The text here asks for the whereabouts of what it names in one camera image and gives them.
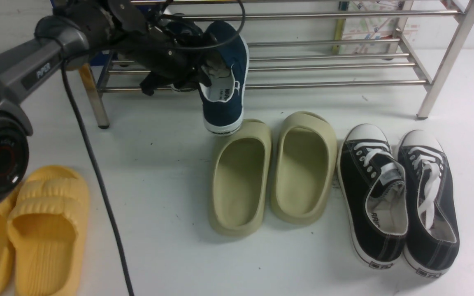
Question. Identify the right black canvas sneaker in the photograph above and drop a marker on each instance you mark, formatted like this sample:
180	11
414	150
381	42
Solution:
433	241

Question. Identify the navy canvas shoe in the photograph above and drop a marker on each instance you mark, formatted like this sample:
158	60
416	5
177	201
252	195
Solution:
184	88
227	69

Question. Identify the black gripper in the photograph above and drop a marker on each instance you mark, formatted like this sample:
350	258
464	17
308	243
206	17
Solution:
170	47

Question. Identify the left olive foam slipper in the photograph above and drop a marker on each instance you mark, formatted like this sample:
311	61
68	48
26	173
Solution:
241	165

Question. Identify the right yellow foam slipper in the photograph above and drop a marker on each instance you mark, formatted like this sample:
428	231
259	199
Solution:
48	228

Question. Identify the black canvas sneaker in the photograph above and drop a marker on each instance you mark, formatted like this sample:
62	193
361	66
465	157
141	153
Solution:
374	188
433	241

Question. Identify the printed map poster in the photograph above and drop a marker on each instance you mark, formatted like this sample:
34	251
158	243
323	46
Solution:
370	28

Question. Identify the right olive foam slipper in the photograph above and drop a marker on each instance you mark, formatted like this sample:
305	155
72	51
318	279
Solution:
304	168

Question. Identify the left black canvas sneaker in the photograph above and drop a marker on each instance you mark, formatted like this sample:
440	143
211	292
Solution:
374	188

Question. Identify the stainless steel shoe rack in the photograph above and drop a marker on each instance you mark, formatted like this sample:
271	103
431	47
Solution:
399	47

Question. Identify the olive foam slipper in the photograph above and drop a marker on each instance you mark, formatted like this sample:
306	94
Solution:
241	165
304	168

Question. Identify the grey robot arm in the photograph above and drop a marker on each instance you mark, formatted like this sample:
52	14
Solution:
67	39

